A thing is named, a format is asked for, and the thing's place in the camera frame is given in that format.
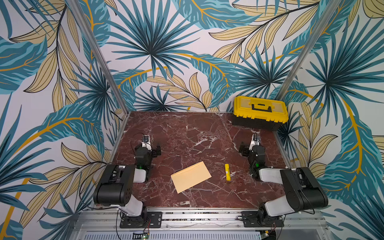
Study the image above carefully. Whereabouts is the manila paper envelope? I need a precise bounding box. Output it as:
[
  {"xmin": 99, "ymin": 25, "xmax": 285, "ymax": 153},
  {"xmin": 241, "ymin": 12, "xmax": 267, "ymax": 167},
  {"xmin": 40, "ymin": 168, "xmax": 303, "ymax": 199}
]
[{"xmin": 171, "ymin": 162, "xmax": 212, "ymax": 194}]

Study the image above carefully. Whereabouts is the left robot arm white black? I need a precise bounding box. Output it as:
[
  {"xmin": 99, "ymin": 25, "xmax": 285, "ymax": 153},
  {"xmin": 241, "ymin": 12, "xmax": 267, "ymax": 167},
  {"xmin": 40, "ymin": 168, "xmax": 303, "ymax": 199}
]
[{"xmin": 93, "ymin": 142, "xmax": 161, "ymax": 226}]

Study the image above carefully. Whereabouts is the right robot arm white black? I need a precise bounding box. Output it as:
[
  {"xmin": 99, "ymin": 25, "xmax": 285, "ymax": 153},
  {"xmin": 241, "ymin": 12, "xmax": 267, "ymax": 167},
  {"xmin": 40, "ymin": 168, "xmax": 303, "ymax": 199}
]
[{"xmin": 239, "ymin": 143, "xmax": 329, "ymax": 226}]

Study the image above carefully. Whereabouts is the yellow black toolbox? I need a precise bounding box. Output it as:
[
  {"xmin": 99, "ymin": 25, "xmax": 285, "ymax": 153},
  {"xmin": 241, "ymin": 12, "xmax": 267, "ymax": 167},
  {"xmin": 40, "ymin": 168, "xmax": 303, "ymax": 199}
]
[{"xmin": 232, "ymin": 96, "xmax": 289, "ymax": 131}]

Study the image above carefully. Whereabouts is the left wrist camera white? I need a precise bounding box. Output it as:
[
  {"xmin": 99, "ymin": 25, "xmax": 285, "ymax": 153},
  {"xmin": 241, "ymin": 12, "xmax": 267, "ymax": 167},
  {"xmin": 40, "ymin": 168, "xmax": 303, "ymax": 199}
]
[{"xmin": 142, "ymin": 135, "xmax": 152, "ymax": 150}]

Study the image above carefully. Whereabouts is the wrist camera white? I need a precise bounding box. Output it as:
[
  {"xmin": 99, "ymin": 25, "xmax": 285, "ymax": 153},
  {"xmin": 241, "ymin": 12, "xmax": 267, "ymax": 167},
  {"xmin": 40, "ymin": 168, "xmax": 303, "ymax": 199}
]
[
  {"xmin": 249, "ymin": 134, "xmax": 261, "ymax": 151},
  {"xmin": 142, "ymin": 135, "xmax": 152, "ymax": 150}
]

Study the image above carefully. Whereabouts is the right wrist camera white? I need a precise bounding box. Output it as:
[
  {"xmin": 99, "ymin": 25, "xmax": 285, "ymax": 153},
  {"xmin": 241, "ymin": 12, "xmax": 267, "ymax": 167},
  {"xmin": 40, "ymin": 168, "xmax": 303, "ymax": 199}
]
[{"xmin": 249, "ymin": 134, "xmax": 261, "ymax": 151}]

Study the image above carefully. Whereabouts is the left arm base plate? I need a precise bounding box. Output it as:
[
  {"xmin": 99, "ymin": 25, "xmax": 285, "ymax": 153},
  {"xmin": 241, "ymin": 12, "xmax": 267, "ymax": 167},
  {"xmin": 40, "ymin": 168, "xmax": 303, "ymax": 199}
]
[{"xmin": 120, "ymin": 212, "xmax": 163, "ymax": 229}]

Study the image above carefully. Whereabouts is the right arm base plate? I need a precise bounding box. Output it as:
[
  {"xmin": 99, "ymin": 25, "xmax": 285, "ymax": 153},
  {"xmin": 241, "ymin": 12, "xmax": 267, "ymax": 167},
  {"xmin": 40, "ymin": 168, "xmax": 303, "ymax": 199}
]
[{"xmin": 241, "ymin": 211, "xmax": 284, "ymax": 229}]

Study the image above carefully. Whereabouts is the aluminium front rail frame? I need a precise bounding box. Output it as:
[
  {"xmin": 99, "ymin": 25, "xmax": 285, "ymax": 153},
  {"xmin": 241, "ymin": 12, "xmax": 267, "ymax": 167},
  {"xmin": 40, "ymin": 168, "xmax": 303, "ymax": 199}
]
[{"xmin": 70, "ymin": 207, "xmax": 333, "ymax": 240}]

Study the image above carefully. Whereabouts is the right corner aluminium post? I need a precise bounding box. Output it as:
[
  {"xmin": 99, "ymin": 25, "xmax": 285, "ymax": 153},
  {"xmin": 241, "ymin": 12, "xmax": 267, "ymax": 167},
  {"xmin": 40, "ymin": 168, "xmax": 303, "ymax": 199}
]
[{"xmin": 275, "ymin": 0, "xmax": 342, "ymax": 101}]

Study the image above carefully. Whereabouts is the corner aluminium post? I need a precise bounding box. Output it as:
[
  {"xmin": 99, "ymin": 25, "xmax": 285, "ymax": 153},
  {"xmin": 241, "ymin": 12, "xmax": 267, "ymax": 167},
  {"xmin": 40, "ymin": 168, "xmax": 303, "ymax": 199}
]
[
  {"xmin": 68, "ymin": 0, "xmax": 129, "ymax": 117},
  {"xmin": 275, "ymin": 0, "xmax": 342, "ymax": 101}
]

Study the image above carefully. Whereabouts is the left corner aluminium post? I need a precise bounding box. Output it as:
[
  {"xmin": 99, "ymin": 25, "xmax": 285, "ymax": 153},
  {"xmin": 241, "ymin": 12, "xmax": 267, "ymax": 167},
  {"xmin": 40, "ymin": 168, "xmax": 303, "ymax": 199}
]
[{"xmin": 68, "ymin": 0, "xmax": 129, "ymax": 117}]

